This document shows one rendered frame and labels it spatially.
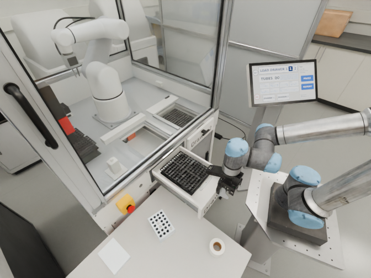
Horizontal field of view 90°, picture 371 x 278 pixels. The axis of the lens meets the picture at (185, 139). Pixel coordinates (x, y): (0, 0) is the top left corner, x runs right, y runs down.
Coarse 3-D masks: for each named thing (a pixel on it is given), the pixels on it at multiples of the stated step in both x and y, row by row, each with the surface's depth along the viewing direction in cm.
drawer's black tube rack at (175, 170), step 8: (176, 160) 106; (184, 160) 110; (168, 168) 102; (176, 168) 106; (184, 168) 102; (192, 168) 102; (200, 168) 102; (168, 176) 102; (176, 176) 102; (184, 176) 99; (192, 176) 98; (200, 176) 98; (208, 176) 103; (176, 184) 99; (184, 184) 95; (192, 184) 98; (200, 184) 98; (192, 192) 95
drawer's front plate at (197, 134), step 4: (208, 120) 128; (212, 120) 130; (204, 124) 125; (208, 124) 128; (212, 124) 133; (200, 128) 122; (204, 128) 125; (208, 128) 130; (212, 128) 136; (196, 132) 119; (200, 132) 123; (208, 132) 134; (192, 136) 117; (196, 136) 121; (200, 136) 126; (204, 136) 132; (188, 140) 115; (192, 140) 119; (200, 140) 129; (188, 144) 117; (192, 144) 121; (196, 144) 126; (188, 148) 120
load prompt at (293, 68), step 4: (260, 68) 132; (264, 68) 132; (268, 68) 133; (272, 68) 133; (276, 68) 133; (280, 68) 134; (284, 68) 134; (288, 68) 134; (292, 68) 134; (296, 68) 135; (260, 72) 132; (264, 72) 133; (268, 72) 133; (272, 72) 133; (276, 72) 133; (280, 72) 134; (284, 72) 134
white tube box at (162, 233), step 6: (162, 210) 96; (156, 216) 93; (162, 216) 95; (150, 222) 91; (156, 222) 91; (162, 222) 91; (168, 222) 91; (156, 228) 90; (162, 228) 89; (168, 228) 89; (156, 234) 88; (162, 234) 87; (168, 234) 88; (162, 240) 88
